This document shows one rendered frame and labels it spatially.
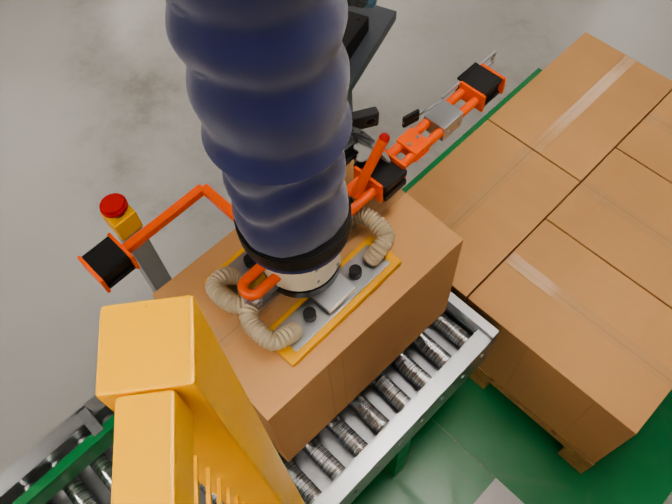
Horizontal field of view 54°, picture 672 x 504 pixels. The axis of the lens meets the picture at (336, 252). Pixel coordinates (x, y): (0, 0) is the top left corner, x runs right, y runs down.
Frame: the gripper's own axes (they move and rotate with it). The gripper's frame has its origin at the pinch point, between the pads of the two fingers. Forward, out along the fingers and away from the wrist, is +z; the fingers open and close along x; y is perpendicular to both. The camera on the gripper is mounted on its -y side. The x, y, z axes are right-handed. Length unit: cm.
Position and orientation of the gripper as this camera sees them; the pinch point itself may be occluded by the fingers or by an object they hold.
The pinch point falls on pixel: (387, 167)
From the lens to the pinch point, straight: 148.9
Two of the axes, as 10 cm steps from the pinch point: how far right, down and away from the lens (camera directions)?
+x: -0.4, -4.9, -8.7
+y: -7.1, 6.3, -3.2
